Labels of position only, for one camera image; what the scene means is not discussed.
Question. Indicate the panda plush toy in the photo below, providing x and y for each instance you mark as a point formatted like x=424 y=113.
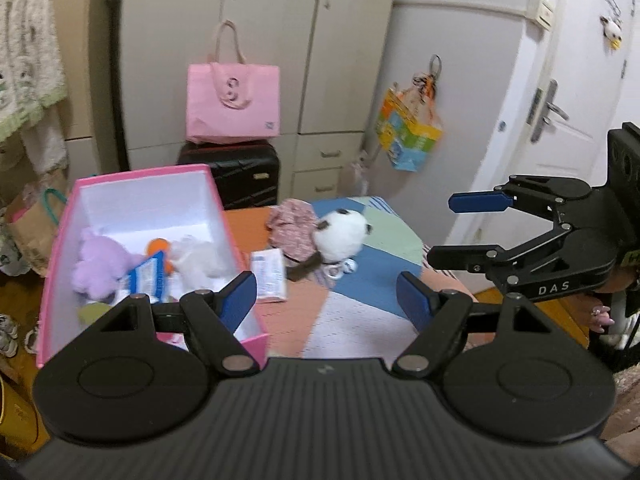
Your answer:
x=340 y=235

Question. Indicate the person's right hand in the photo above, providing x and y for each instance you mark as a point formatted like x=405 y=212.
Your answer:
x=600 y=317

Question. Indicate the pink storage box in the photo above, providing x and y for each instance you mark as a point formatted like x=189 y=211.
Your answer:
x=150 y=190

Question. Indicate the yellow bag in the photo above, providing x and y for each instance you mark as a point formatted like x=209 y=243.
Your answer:
x=15 y=415

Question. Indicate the orange makeup sponge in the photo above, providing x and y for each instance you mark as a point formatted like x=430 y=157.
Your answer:
x=157 y=246

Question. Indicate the black suitcase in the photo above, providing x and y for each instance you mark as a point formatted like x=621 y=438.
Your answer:
x=235 y=175

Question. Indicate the white sneaker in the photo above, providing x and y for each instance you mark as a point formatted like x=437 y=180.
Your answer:
x=31 y=341
x=7 y=335

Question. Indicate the floral fabric scrunchie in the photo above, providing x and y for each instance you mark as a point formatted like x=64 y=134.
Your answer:
x=292 y=230

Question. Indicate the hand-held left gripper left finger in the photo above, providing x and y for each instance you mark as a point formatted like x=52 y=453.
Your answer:
x=240 y=297

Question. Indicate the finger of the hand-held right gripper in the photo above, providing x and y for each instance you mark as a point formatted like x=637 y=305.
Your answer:
x=465 y=256
x=480 y=201

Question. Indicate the pink tote bag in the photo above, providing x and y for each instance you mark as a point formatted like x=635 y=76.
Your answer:
x=235 y=115

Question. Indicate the green egg-shaped makeup sponge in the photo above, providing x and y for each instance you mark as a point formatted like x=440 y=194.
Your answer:
x=92 y=314

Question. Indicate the small duck plush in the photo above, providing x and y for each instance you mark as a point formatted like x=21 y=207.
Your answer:
x=612 y=32

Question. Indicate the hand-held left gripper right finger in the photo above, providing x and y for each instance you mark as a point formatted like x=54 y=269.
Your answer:
x=415 y=295

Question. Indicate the patchwork quilt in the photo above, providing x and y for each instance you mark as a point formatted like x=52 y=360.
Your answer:
x=360 y=270

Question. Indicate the blue and white packet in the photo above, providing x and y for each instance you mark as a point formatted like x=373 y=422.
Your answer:
x=147 y=280

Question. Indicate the colourful gift bag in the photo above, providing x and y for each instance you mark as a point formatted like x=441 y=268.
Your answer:
x=405 y=135

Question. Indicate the white door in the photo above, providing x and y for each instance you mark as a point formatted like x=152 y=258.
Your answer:
x=575 y=60

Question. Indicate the white fluffy plush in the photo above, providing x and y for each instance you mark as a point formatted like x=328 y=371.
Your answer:
x=197 y=257

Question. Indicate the white tissue packet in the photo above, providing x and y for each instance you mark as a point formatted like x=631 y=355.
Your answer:
x=267 y=275

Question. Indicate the brown paper bag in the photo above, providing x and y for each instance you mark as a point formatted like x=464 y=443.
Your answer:
x=35 y=235

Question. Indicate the purple plush toy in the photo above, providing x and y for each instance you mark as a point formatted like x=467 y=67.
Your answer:
x=100 y=265

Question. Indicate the beige wardrobe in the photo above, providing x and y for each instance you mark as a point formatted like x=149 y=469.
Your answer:
x=340 y=60

